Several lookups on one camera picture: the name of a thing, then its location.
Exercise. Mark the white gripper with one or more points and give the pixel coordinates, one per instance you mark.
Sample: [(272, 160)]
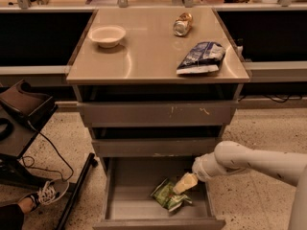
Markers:
[(200, 170)]

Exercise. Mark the green jalapeno chip bag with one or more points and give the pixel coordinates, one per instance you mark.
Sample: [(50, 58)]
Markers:
[(164, 195)]

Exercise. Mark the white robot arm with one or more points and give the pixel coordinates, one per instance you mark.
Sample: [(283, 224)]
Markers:
[(230, 157)]

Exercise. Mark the open bottom drawer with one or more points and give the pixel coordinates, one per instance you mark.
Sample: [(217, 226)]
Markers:
[(129, 205)]

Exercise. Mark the top drawer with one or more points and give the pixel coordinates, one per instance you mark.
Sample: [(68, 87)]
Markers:
[(157, 114)]

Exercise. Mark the middle drawer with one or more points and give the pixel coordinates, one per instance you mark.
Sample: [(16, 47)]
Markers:
[(155, 141)]

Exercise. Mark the grey drawer cabinet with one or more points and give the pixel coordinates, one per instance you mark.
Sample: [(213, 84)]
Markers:
[(143, 67)]

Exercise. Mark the blue chip bag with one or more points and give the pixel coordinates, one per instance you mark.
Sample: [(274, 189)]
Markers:
[(205, 57)]

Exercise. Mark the black floor bar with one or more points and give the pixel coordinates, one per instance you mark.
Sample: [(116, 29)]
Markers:
[(74, 190)]

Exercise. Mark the grey sneaker with laces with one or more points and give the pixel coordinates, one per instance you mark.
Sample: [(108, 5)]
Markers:
[(51, 192)]

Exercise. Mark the crushed metal can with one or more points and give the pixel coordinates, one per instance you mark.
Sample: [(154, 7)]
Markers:
[(183, 24)]

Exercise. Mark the white bowl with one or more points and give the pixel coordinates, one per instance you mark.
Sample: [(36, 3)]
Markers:
[(107, 36)]

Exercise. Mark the person's leg in black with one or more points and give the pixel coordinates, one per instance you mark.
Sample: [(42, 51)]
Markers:
[(12, 216)]

